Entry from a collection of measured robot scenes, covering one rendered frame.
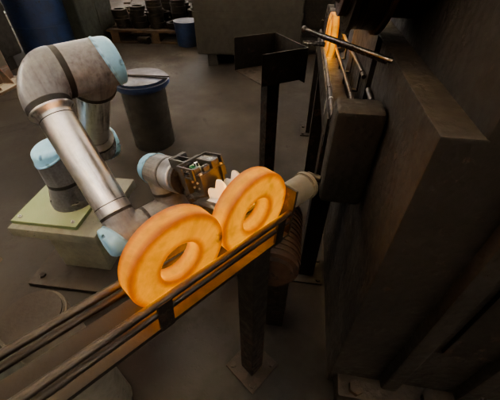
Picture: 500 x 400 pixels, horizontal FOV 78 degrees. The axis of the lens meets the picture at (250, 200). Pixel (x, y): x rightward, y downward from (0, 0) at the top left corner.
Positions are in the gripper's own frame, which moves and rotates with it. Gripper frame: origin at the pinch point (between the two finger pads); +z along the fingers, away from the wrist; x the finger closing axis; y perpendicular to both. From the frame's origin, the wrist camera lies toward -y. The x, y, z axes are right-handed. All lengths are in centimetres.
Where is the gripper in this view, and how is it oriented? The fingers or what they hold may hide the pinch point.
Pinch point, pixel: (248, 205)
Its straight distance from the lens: 52.3
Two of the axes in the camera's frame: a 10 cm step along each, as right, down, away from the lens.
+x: 7.0, -4.8, 5.3
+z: 6.8, 2.1, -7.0
